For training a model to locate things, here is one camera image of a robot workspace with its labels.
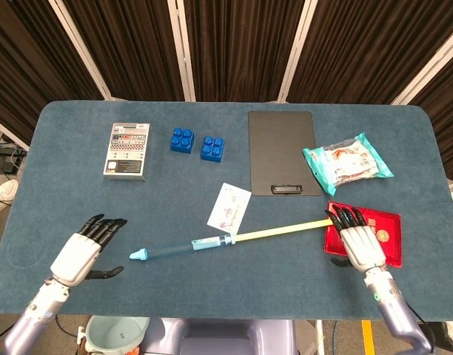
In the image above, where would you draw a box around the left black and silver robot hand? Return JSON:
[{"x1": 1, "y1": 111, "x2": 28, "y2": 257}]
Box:
[{"x1": 50, "y1": 214, "x2": 128, "y2": 288}]

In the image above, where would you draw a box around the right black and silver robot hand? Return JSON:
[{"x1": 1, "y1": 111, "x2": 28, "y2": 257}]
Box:
[{"x1": 324, "y1": 205, "x2": 389, "y2": 273}]

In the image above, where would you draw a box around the large blue and yellow syringe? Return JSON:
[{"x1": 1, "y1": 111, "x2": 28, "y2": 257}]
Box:
[{"x1": 129, "y1": 218, "x2": 335, "y2": 262}]

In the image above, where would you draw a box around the lilac grey robot base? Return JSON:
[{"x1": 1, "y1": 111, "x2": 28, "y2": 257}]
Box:
[{"x1": 144, "y1": 317, "x2": 298, "y2": 355}]

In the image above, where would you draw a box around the red gold-printed envelope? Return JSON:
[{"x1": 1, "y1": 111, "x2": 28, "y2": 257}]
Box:
[{"x1": 323, "y1": 201, "x2": 402, "y2": 268}]

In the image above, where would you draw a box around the teal snack packet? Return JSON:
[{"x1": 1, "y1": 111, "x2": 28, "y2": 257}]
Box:
[{"x1": 302, "y1": 132, "x2": 394, "y2": 197}]

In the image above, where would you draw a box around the pale green plastic basin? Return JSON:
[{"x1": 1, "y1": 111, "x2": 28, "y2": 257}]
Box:
[{"x1": 84, "y1": 315, "x2": 150, "y2": 355}]

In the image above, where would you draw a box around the white shoe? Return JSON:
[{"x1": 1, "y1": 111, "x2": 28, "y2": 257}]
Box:
[{"x1": 0, "y1": 179, "x2": 19, "y2": 211}]

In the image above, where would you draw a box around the silver printed box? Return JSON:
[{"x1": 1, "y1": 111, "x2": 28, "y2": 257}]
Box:
[{"x1": 102, "y1": 122, "x2": 152, "y2": 183}]

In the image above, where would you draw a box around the black clipboard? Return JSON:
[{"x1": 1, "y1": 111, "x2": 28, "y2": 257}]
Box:
[{"x1": 247, "y1": 110, "x2": 323, "y2": 197}]

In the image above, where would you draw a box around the white printed card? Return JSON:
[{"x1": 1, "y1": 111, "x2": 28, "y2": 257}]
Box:
[{"x1": 207, "y1": 182, "x2": 252, "y2": 233}]

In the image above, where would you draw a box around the blue felt table cover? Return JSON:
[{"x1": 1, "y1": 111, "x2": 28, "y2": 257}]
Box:
[{"x1": 0, "y1": 100, "x2": 453, "y2": 322}]

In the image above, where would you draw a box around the blue four-stud building block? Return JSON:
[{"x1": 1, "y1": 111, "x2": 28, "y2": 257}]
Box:
[
  {"x1": 170, "y1": 126, "x2": 196, "y2": 154},
  {"x1": 200, "y1": 135, "x2": 227, "y2": 162}
]

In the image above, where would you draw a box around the dark brown white-framed screen panel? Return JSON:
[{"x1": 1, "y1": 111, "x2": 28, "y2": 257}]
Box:
[
  {"x1": 391, "y1": 21, "x2": 453, "y2": 193},
  {"x1": 0, "y1": 0, "x2": 111, "y2": 147},
  {"x1": 48, "y1": 0, "x2": 196, "y2": 103},
  {"x1": 278, "y1": 0, "x2": 453, "y2": 107},
  {"x1": 167, "y1": 0, "x2": 318, "y2": 104}
]

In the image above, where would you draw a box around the floor cable bundle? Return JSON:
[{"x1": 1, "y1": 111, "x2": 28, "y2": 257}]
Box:
[{"x1": 0, "y1": 125, "x2": 28, "y2": 175}]

